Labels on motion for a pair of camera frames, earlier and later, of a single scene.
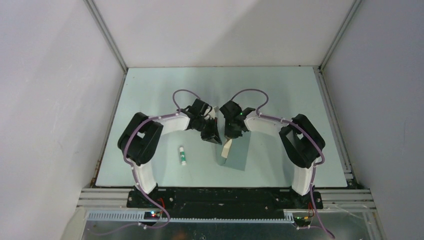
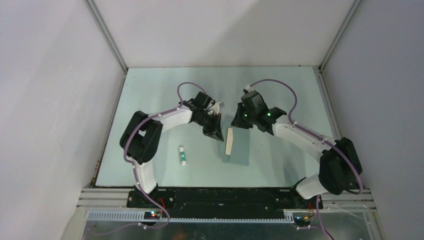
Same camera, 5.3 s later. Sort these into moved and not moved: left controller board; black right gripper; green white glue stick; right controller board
Moved: black right gripper
Not moved: left controller board; right controller board; green white glue stick
